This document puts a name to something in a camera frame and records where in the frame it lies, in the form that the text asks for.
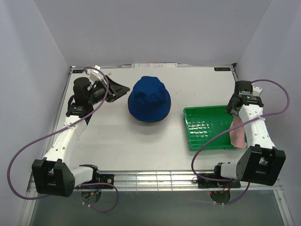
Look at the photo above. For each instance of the aluminium front rail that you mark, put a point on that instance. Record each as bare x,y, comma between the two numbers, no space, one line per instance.
157,181

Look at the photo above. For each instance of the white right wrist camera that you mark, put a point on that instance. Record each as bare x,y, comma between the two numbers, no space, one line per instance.
257,91

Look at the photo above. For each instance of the dark red bucket hat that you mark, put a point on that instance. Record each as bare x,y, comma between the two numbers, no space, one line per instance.
149,112

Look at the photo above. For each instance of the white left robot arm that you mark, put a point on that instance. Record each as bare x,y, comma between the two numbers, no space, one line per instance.
51,174

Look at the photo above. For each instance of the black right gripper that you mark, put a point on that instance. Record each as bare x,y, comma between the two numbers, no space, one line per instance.
228,108

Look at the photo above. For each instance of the yellow bucket hat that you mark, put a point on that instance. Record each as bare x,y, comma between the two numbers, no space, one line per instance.
145,122

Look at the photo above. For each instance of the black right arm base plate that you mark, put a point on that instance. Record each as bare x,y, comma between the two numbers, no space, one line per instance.
213,184

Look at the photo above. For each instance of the blue bucket hat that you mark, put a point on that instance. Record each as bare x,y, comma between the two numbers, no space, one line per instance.
149,100

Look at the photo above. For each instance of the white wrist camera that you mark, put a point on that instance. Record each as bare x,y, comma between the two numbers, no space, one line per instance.
94,75
257,91

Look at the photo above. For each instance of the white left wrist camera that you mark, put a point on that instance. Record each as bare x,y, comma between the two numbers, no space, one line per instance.
94,75

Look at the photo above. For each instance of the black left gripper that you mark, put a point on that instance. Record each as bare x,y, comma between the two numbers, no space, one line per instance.
118,90

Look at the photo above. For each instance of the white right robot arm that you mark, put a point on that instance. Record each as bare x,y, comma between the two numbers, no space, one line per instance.
262,161

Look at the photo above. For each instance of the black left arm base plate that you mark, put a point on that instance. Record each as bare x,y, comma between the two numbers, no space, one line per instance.
102,178

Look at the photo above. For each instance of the pink bucket hat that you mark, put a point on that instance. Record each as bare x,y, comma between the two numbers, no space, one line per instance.
237,136

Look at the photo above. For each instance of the green plastic tray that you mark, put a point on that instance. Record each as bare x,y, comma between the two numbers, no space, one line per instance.
203,123

